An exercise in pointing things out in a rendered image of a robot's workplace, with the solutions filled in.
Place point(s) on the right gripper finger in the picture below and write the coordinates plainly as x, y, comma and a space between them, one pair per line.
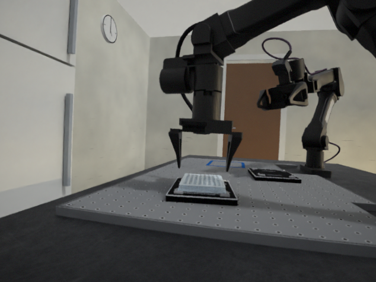
263, 97
301, 90

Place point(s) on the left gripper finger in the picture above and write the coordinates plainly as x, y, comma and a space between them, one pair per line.
176, 139
233, 143

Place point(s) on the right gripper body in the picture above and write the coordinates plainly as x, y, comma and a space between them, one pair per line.
279, 95

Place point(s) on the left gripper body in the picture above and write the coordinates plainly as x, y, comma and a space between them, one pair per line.
206, 111

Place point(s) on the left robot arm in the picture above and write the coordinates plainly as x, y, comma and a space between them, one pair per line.
220, 35

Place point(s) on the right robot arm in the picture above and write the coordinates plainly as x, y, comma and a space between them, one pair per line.
314, 138

